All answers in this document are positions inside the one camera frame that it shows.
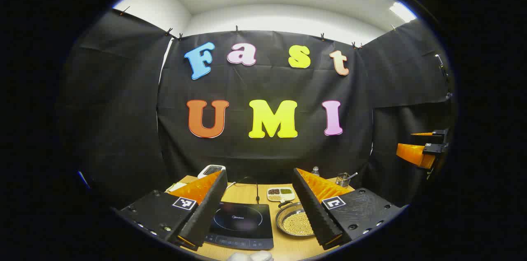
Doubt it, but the white toaster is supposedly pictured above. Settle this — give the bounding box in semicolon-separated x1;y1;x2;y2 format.
197;165;226;179

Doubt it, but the black power cable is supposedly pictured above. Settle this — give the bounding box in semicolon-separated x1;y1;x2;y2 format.
231;176;261;205

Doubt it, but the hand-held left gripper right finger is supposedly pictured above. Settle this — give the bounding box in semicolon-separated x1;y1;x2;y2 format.
292;168;408;250

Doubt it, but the steel pot with black handles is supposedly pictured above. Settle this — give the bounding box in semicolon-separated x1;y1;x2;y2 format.
275;200;315;238

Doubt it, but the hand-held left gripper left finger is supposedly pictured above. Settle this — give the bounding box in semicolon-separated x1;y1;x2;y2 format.
117;169;228;252

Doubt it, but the black induction cooktop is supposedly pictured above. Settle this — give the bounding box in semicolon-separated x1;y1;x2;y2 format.
205;201;274;250

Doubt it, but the white divided dish of beans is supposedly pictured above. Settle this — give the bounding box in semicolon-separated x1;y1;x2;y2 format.
267;187;296;203

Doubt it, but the pile of yellow soybeans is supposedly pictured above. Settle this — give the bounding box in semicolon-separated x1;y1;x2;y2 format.
282;212;314;236

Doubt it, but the ceiling light panel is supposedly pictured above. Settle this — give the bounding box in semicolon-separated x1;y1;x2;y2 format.
389;2;417;23

